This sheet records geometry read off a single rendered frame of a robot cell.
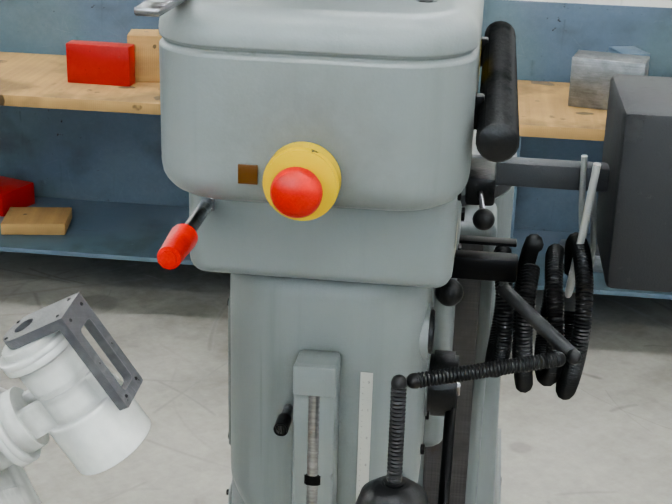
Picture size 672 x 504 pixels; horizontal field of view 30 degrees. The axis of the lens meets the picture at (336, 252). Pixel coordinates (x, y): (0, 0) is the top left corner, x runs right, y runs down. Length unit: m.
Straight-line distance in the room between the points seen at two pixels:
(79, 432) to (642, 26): 4.67
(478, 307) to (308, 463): 0.52
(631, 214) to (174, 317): 3.80
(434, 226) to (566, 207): 4.55
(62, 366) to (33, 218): 4.51
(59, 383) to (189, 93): 0.25
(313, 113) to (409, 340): 0.30
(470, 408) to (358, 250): 0.65
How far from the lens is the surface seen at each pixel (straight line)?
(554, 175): 1.51
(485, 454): 1.78
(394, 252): 1.11
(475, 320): 1.66
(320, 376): 1.16
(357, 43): 0.96
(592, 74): 4.96
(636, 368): 4.89
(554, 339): 1.16
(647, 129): 1.42
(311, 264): 1.12
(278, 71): 0.98
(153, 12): 0.94
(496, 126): 1.00
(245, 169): 1.00
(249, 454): 1.27
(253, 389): 1.23
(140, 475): 4.03
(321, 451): 1.20
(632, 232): 1.45
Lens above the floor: 2.06
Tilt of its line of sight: 21 degrees down
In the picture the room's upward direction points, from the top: 2 degrees clockwise
